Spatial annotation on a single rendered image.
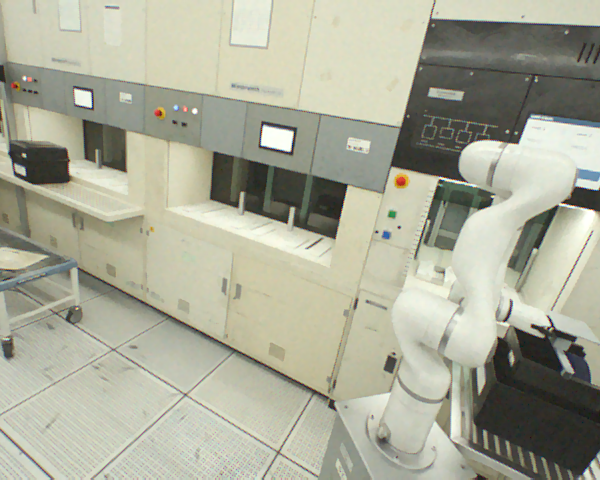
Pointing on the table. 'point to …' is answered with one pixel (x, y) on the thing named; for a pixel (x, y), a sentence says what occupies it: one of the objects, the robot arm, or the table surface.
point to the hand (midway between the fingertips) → (566, 330)
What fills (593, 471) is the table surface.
